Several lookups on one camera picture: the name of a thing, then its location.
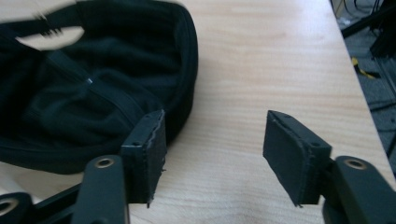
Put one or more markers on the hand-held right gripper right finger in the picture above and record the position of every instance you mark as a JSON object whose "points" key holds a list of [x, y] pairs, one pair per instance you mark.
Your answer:
{"points": [[291, 155]]}

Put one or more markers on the black baseball cap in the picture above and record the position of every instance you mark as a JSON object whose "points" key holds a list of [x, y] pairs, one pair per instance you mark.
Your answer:
{"points": [[90, 87]]}

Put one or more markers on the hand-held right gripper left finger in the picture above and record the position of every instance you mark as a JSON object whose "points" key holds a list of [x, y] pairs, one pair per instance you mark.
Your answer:
{"points": [[146, 158]]}

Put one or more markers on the black metal stand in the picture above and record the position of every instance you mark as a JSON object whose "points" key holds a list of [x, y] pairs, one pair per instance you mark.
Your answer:
{"points": [[378, 28]]}

